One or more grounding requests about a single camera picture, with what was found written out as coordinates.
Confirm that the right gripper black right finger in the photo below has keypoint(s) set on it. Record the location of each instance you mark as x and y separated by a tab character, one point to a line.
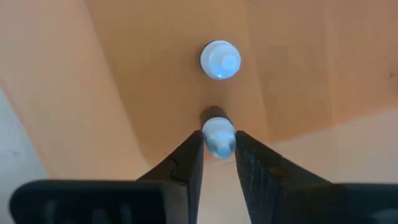
280	193

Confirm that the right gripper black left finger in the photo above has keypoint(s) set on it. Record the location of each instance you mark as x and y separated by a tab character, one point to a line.
174	193

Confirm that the small white-capped dropper bottle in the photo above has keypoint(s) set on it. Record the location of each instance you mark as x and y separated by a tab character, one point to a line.
220	59
219	137

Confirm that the orange translucent plastic bin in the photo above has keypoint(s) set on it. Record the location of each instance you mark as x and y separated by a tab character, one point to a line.
124	77

